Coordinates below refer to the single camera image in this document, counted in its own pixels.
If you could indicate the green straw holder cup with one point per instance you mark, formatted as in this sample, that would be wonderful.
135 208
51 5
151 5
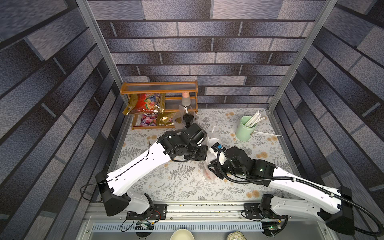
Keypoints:
243 132

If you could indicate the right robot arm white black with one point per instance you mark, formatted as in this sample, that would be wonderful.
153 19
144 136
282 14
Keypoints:
331 206

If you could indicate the red snack bag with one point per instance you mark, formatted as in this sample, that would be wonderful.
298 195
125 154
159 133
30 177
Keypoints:
146 104

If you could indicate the single white straw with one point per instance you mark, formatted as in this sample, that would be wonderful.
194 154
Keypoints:
269 134

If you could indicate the red cup white lid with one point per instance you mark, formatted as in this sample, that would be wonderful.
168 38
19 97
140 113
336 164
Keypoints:
212 142
207 173

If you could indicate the gold snack bag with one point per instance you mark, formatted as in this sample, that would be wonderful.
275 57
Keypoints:
166 119

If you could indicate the red cup black lid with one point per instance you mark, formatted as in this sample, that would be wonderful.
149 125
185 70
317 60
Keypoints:
188 119

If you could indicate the clear plastic carrier bag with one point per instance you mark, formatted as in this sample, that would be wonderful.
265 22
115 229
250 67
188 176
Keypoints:
178 118

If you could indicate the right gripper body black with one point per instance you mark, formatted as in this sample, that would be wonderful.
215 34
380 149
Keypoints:
216 163

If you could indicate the patterned round object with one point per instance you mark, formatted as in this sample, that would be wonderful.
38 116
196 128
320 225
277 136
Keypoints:
236 236

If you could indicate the small pink white bottle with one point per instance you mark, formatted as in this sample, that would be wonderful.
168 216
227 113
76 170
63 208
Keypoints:
186 99

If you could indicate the colourful candy bag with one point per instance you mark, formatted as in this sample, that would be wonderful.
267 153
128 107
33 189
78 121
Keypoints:
148 120

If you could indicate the white bowl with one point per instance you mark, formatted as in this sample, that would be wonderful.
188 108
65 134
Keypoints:
182 234

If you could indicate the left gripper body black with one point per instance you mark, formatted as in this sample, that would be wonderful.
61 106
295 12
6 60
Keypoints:
196 152

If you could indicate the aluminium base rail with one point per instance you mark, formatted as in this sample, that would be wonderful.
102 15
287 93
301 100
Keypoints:
211 217

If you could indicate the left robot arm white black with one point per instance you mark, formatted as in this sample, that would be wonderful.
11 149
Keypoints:
115 186

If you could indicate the white wrapped straws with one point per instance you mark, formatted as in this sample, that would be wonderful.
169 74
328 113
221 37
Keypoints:
256 118

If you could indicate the orange two-tier shelf rack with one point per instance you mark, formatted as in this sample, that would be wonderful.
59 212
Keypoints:
173 91

